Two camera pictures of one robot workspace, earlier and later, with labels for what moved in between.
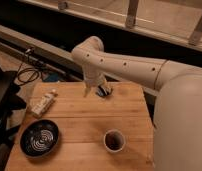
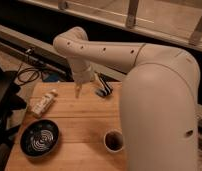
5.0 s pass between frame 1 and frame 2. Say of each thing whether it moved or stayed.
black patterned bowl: stayed
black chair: stayed
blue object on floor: stayed
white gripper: moved
